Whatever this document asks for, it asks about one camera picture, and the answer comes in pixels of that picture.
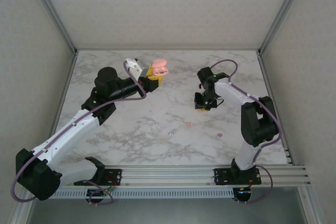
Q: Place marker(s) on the pink earbuds charging case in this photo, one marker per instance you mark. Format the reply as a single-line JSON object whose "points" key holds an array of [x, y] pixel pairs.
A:
{"points": [[158, 64]]}

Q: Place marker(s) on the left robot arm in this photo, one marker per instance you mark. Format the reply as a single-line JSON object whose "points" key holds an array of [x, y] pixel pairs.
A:
{"points": [[71, 129]]}

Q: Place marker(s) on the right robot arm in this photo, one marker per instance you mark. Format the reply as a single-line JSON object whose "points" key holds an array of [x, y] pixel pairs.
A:
{"points": [[233, 95]]}

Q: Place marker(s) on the white earbud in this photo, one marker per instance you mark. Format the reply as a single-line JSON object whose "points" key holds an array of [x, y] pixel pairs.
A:
{"points": [[171, 134]]}

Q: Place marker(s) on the small circuit board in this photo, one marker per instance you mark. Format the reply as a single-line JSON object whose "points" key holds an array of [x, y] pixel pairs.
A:
{"points": [[242, 192], [97, 193]]}

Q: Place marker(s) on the aluminium table side rail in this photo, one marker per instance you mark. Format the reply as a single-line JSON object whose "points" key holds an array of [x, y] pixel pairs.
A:
{"points": [[68, 77], [266, 77]]}

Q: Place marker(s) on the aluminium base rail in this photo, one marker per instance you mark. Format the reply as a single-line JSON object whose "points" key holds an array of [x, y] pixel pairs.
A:
{"points": [[168, 174]]}

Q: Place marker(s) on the aluminium frame post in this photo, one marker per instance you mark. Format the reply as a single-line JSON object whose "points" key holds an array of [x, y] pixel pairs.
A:
{"points": [[284, 11], [53, 11]]}

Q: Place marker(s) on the aluminium frame leg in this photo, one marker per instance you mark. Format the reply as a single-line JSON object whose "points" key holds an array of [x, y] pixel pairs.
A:
{"points": [[19, 213], [312, 208]]}

